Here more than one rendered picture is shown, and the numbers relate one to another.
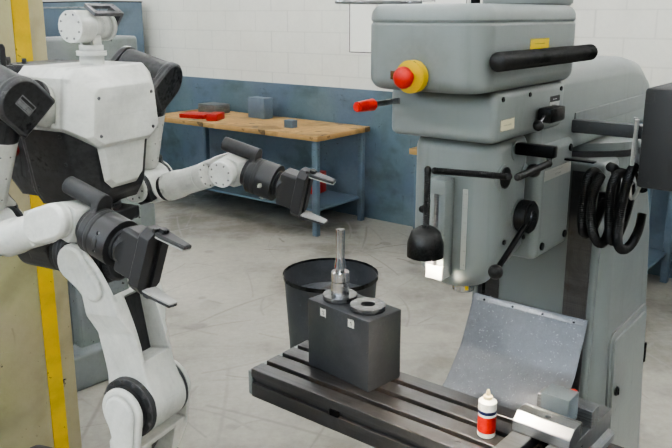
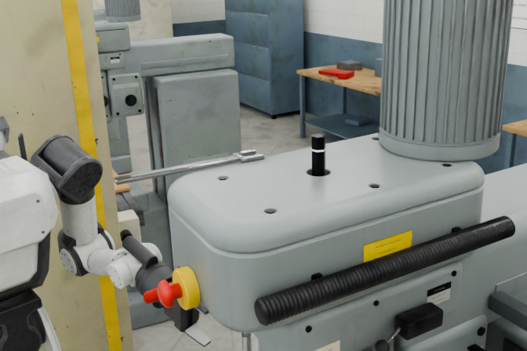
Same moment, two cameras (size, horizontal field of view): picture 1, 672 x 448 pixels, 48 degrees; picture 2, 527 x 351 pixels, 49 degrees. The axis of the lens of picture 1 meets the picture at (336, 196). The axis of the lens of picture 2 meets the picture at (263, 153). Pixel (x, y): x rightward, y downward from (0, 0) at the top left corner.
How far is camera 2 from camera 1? 0.99 m
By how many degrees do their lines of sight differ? 23
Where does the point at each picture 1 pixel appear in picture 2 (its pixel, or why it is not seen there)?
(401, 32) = (180, 228)
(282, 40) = not seen: hidden behind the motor
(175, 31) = not seen: outside the picture
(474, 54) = (237, 292)
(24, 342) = (86, 309)
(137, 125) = (19, 236)
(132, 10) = not seen: outside the picture
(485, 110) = (285, 338)
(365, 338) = not seen: outside the picture
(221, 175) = (115, 277)
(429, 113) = not seen: hidden behind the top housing
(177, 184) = (98, 267)
